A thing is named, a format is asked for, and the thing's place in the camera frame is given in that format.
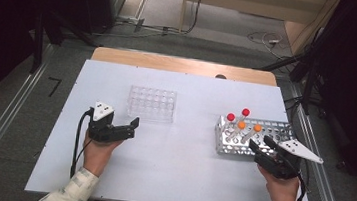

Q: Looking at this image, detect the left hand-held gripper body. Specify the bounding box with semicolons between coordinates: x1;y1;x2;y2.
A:
86;100;121;144

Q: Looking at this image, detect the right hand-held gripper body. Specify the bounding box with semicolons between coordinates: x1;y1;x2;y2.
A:
252;135;326;184

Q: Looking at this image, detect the perforated metal tube rack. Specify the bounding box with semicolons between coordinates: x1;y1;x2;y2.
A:
212;114;299;162

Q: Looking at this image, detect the clear acrylic tube rack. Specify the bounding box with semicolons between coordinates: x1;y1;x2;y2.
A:
125;84;179;124

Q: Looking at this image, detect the red-capped clear tube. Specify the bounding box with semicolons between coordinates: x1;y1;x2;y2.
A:
222;111;236;135
238;107;251;125

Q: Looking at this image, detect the person's right hand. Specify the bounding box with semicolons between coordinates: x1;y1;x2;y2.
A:
253;165;302;201

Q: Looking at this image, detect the person's left hand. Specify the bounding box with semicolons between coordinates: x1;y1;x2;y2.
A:
79;130;126;180

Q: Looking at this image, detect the white board sheet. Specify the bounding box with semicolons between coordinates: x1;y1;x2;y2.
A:
24;54;327;201

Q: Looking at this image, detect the black metal stand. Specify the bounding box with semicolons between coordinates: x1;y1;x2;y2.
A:
255;8;344;119
28;8;104;81

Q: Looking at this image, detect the light wooden furniture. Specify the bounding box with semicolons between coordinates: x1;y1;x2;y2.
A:
178;0;342;60

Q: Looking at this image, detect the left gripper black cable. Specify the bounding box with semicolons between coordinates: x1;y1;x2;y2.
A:
69;106;96;179

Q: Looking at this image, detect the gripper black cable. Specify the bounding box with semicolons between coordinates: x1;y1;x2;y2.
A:
69;106;96;179
292;169;310;201

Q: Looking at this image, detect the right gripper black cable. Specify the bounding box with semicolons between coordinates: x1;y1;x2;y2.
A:
292;169;310;201

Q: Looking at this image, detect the aluminium floor rail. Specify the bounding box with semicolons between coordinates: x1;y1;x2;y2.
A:
278;83;357;201
0;40;54;201

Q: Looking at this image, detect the grey floor cable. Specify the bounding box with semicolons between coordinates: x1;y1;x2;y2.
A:
92;12;181;45

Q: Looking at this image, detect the white floor cable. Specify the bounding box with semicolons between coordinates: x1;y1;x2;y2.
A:
245;29;288;59

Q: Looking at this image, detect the black hanging cable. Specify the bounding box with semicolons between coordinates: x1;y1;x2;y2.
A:
177;0;205;36

